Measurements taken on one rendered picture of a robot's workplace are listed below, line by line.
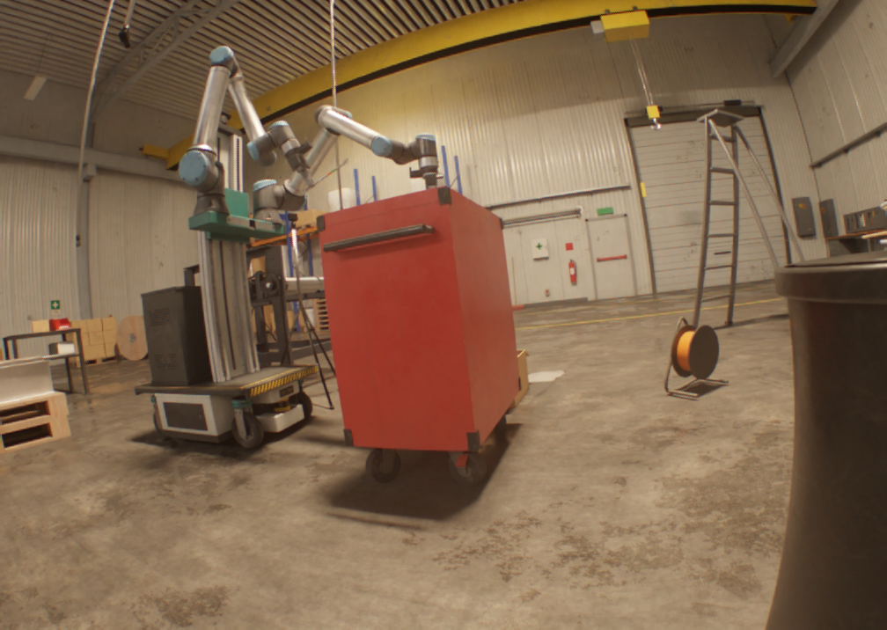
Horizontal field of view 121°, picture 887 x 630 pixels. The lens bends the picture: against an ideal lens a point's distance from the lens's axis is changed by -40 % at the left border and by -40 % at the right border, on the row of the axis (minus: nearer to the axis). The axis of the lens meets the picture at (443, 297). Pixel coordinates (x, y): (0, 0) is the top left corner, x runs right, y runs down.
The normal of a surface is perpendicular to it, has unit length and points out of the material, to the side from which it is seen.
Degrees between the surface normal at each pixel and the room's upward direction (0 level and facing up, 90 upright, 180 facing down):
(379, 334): 90
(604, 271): 90
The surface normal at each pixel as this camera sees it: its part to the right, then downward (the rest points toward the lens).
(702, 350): 0.33, -0.04
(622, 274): -0.35, 0.05
